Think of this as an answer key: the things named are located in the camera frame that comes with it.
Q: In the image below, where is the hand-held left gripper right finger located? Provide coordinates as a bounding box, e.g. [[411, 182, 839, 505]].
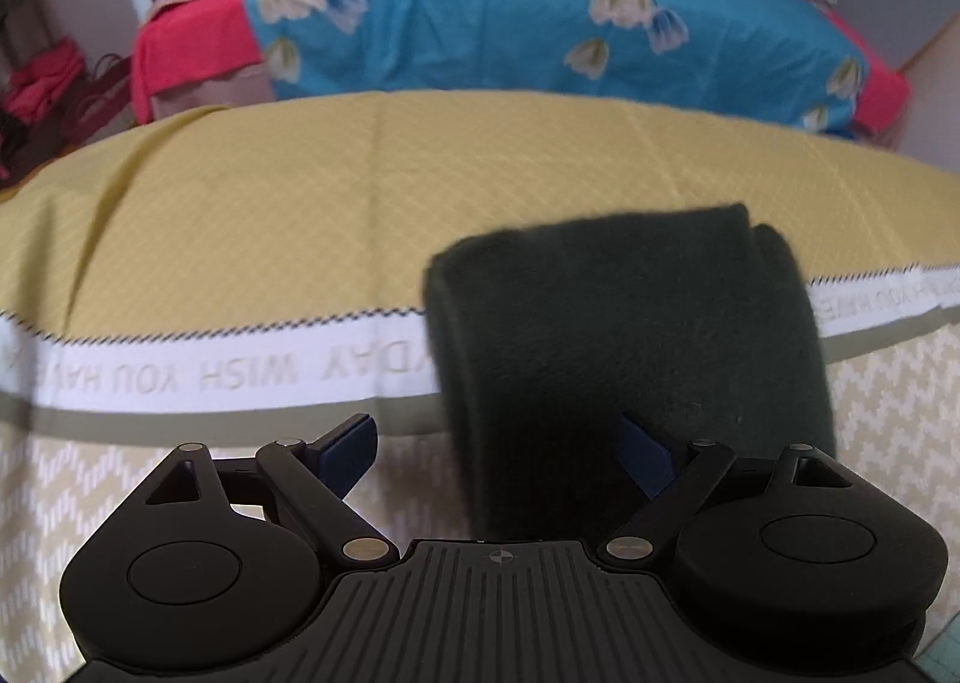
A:
[[596, 413, 856, 568]]

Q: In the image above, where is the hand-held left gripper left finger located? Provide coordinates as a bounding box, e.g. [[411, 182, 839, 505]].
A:
[[146, 413, 400, 568]]

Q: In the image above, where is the dark green t-shirt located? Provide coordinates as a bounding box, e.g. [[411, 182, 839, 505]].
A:
[[424, 203, 841, 543]]

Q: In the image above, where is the pile of red clothes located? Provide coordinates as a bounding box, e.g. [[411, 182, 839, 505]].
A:
[[4, 38, 87, 124]]

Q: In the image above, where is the yellow patterned blanket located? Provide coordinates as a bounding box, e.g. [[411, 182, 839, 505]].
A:
[[0, 91, 960, 683]]

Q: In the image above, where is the dark red bag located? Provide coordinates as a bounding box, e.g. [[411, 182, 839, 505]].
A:
[[71, 49, 140, 127]]

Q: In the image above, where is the blue floral bedsheet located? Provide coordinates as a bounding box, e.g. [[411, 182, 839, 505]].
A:
[[244, 0, 875, 137]]

